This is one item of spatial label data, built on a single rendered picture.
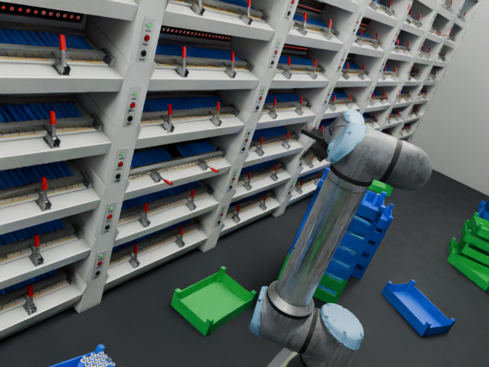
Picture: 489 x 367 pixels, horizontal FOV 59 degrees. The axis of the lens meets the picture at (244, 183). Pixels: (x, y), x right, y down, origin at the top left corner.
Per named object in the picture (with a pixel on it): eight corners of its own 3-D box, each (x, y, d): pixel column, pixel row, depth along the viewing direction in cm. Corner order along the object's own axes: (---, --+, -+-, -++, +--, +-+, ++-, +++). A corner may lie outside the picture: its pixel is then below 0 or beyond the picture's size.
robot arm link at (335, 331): (346, 387, 132) (370, 343, 126) (293, 364, 133) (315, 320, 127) (344, 354, 146) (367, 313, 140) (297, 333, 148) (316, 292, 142)
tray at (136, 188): (227, 172, 196) (237, 156, 191) (119, 202, 147) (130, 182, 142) (199, 142, 202) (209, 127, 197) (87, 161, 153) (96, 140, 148)
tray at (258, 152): (299, 152, 252) (313, 134, 245) (239, 169, 204) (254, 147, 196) (276, 129, 258) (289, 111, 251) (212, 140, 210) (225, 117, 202)
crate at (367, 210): (379, 207, 206) (386, 192, 203) (377, 223, 188) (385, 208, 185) (320, 181, 211) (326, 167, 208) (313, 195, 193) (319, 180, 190)
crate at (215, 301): (217, 279, 199) (223, 265, 196) (251, 306, 190) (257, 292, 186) (169, 304, 175) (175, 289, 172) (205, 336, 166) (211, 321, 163)
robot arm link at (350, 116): (344, 119, 165) (349, 102, 170) (324, 135, 175) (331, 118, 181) (363, 132, 167) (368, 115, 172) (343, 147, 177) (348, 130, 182)
